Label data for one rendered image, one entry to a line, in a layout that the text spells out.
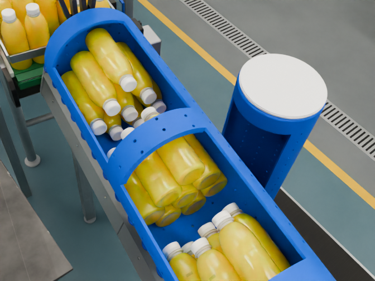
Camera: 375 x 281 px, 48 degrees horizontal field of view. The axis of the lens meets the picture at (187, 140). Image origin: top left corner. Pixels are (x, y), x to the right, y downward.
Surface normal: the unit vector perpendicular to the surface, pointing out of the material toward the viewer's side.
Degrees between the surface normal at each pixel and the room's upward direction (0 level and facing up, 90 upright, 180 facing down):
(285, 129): 90
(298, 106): 0
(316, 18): 0
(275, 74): 0
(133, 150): 41
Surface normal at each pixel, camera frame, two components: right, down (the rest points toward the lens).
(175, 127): 0.12, -0.61
